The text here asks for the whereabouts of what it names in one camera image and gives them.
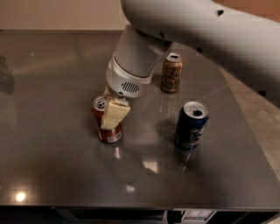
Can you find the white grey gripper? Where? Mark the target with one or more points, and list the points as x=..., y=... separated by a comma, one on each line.
x=124, y=82

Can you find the dark blue soda can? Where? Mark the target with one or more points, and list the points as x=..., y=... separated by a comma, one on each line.
x=192, y=120

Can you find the red coke can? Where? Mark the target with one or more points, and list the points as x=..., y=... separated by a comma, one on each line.
x=108, y=136

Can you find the orange La Croix can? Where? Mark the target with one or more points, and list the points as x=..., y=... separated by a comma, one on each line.
x=171, y=73

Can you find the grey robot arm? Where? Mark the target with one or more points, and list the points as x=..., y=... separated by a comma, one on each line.
x=245, y=45

